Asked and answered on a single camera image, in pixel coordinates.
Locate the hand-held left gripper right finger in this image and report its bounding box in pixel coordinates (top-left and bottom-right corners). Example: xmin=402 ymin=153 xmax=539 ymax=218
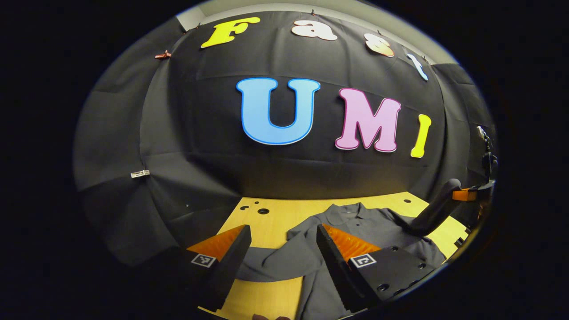
xmin=316 ymin=224 xmax=438 ymax=314

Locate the grey polo shirt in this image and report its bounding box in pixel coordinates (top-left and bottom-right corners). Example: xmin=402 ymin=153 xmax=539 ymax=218
xmin=238 ymin=202 xmax=447 ymax=320

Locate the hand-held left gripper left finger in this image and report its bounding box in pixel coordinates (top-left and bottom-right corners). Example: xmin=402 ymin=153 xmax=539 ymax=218
xmin=176 ymin=224 xmax=252 ymax=312

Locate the black backdrop cloth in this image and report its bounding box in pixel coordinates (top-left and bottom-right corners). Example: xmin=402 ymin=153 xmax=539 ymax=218
xmin=73 ymin=11 xmax=496 ymax=267

